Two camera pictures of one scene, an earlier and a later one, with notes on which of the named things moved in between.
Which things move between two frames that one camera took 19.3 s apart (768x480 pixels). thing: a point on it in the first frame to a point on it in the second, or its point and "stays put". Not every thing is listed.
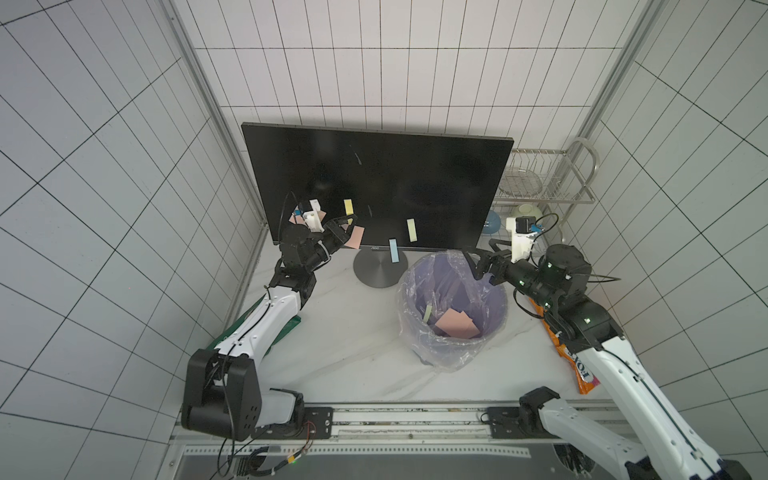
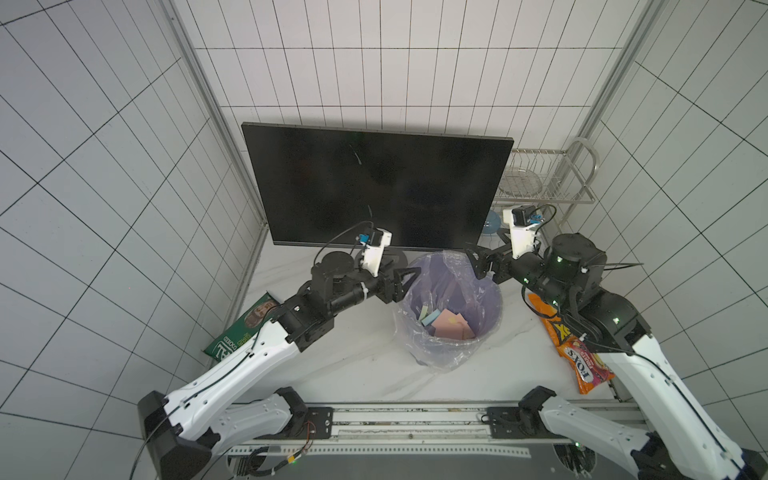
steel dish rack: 556,179 stays put
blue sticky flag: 393,246 to 429,319
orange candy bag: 586,379 stays put
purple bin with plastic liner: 447,313 stays put
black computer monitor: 430,191 stays put
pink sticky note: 355,238 to 451,325
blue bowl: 492,223 stays put
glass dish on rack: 520,182 stays put
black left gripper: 336,229 to 397,292
